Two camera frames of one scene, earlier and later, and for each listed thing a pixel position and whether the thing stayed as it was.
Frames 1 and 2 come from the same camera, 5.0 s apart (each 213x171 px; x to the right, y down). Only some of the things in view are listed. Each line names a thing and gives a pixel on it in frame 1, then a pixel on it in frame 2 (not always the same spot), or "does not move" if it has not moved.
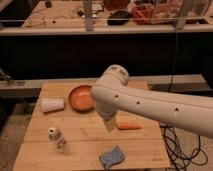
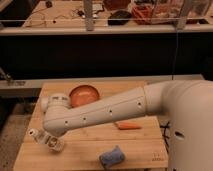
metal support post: (88, 15) does not move
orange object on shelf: (142, 14) does not move
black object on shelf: (119, 17) does not move
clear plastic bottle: (56, 137) -> (39, 136)
